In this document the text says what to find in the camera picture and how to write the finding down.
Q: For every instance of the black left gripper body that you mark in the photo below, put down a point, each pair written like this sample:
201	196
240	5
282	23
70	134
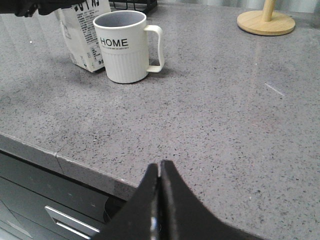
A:
26	8

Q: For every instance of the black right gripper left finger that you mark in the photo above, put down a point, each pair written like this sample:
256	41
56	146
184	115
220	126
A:
138	219

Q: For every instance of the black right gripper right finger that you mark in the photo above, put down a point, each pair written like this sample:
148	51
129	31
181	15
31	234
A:
184	217

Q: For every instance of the white milk carton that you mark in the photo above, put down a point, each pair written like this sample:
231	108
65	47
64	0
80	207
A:
79	32

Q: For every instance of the white HOME ribbed cup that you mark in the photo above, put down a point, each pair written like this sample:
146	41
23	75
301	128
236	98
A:
123	40

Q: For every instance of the wooden mug tree stand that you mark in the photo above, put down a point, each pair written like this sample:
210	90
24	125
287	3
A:
266	22

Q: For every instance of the dark cabinet drawer with handle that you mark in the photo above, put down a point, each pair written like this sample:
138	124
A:
47	205

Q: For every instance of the black wire mug rack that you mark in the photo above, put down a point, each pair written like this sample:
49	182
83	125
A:
143	6

